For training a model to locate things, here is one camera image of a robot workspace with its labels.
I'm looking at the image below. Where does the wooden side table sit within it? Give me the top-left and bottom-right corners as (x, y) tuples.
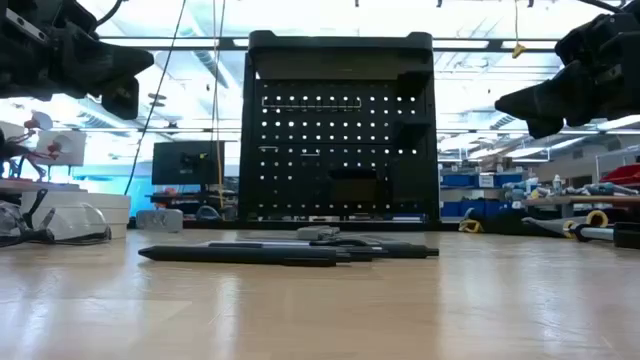
(0, 178), (86, 194)

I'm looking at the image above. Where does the black hanging cable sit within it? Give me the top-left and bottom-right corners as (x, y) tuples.
(123, 0), (188, 196)

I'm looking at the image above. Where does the gray tool with yellow rim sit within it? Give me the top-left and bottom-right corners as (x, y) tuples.
(482, 208), (610, 239)

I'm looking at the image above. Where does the white box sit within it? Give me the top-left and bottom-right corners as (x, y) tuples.
(34, 130), (87, 167)

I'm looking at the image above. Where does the gray screwdriver bit holder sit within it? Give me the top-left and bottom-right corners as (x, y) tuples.
(296, 225), (341, 242)

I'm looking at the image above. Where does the yellow hanging hook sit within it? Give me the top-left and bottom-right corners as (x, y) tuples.
(510, 0), (527, 60)

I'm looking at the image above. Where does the blue storage bin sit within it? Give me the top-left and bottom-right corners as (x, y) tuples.
(441, 173), (477, 189)
(493, 172), (524, 188)
(440, 200), (507, 218)

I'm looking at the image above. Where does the black pegboard bin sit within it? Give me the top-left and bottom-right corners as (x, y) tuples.
(327, 168), (380, 205)
(391, 121), (434, 151)

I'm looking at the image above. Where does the small grey box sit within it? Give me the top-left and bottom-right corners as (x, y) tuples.
(135, 208), (184, 234)

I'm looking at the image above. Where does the black overhead beam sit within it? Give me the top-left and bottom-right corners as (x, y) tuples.
(97, 35), (561, 54)

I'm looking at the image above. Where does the wooden workbench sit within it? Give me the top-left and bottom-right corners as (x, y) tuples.
(522, 194), (640, 207)

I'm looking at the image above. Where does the black pen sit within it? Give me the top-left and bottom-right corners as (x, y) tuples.
(138, 244), (352, 268)
(309, 239), (440, 260)

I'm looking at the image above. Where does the white masking tape roll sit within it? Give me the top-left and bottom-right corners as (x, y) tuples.
(20, 192), (132, 240)

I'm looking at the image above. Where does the red bin shelving rack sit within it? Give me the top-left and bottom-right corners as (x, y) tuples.
(599, 163), (640, 188)

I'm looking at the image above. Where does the yellow hanging cable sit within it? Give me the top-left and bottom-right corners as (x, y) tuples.
(213, 0), (225, 210)

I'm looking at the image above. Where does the black monitor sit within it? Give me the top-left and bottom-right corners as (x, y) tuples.
(151, 140), (226, 187)

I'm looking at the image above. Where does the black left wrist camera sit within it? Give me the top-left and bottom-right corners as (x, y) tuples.
(101, 77), (140, 121)

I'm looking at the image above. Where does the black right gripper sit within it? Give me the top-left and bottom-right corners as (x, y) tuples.
(494, 12), (640, 126)

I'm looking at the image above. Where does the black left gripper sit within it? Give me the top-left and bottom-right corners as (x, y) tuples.
(0, 0), (155, 101)

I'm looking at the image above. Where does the black pegboard stand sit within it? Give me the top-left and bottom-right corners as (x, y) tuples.
(238, 29), (441, 225)

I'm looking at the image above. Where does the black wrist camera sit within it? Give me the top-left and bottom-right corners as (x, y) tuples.
(101, 77), (140, 121)
(525, 117), (566, 140)

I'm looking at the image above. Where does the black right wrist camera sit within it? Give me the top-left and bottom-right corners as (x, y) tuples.
(525, 117), (566, 140)

